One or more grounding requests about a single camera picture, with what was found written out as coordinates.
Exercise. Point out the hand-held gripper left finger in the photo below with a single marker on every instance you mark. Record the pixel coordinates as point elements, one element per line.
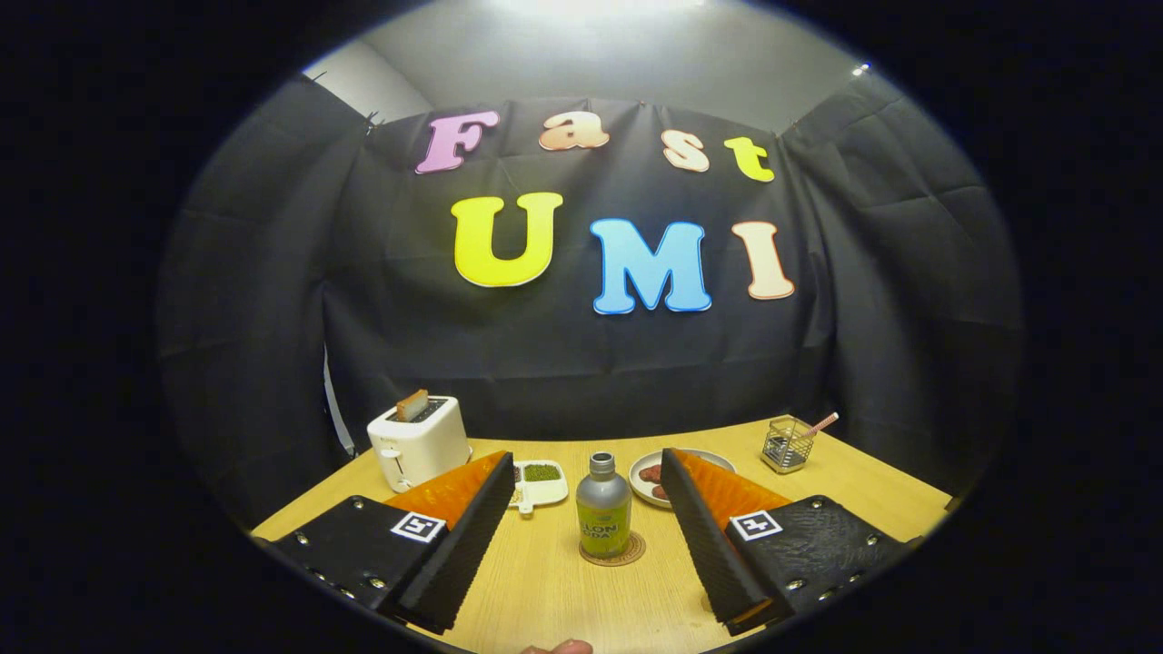
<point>472,545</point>

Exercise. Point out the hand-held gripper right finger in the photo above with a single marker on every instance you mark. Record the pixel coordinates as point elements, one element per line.
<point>704,545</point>

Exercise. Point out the round wooden coaster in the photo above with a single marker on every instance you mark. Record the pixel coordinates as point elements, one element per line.
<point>636,551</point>

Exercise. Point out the silver green juice bottle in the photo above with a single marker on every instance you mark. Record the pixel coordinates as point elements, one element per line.
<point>603,509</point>

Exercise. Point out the round white plate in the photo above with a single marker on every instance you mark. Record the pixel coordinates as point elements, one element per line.
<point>638,490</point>

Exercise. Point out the small white divided dish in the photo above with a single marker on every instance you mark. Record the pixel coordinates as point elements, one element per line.
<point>545,492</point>

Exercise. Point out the wooden table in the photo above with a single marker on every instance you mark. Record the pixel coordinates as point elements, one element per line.
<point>545,599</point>

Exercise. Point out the green food portion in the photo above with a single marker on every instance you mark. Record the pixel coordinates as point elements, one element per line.
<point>541,472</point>

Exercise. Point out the white toaster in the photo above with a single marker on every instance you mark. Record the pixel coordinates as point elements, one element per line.
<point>422,450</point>

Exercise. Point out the toast slice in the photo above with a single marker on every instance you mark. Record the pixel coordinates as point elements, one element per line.
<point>412,405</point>

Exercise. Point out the pink straw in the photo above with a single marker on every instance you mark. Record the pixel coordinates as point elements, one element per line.
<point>822,423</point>

